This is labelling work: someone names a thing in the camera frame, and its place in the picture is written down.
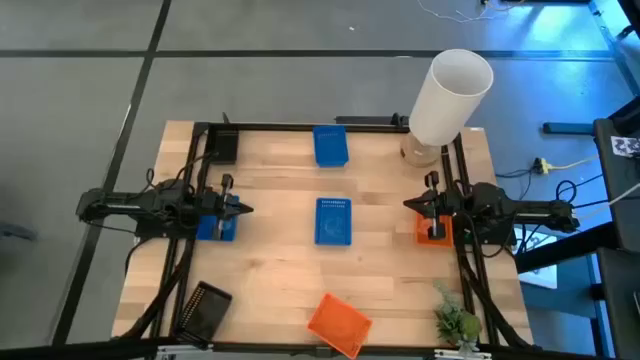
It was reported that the black right cable bundle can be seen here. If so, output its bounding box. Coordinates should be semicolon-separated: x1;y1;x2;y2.
458;244;532;350

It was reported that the black cable bundle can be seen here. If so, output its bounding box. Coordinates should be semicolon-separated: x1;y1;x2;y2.
458;244;532;350
118;238;194;341

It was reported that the yellow power cable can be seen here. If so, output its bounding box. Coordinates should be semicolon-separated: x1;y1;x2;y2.
548;153;601;171

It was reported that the black side desk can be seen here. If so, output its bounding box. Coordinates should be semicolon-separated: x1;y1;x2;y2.
592;97;640;254

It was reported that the orange plastic basket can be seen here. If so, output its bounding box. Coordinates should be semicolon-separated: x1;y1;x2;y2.
306;292;374;360
415;212;455;249

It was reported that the black and white marker sheet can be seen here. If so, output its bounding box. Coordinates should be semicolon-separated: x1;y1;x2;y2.
610;135;640;158

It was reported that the silver metal bracket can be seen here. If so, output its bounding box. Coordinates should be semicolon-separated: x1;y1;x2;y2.
155;344;214;360
433;348;494;360

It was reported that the black left cable bundle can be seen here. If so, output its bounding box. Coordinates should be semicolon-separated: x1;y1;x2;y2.
118;238;194;341

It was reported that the small green artificial plant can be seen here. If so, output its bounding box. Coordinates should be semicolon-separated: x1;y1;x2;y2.
432;280;484;352

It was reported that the grey chair foot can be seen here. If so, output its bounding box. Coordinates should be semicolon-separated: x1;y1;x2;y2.
0;221;39;242

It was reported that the thin white floor cable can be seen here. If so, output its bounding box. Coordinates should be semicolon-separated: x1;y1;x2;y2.
416;0;529;24

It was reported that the blue plastic basket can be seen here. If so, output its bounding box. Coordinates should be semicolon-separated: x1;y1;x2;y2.
312;124;350;169
314;197;353;247
195;194;241;243

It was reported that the black aluminium table frame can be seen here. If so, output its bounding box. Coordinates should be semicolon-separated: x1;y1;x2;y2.
113;119;534;360

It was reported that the black looped floor cable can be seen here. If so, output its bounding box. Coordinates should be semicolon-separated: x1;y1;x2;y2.
554;172;606;211

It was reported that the blue metal floor bar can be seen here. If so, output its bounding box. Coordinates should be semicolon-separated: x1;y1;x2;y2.
542;121;597;136

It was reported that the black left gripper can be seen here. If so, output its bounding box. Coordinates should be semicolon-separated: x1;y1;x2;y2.
199;173;255;241

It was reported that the black diagonal beam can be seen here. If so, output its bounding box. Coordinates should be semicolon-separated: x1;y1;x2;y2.
514;221;619;275

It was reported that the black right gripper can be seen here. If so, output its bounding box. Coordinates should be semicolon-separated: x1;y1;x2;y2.
402;171;454;241

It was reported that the white cylindrical lamp shade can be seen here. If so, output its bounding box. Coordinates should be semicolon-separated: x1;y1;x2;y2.
408;48;495;148

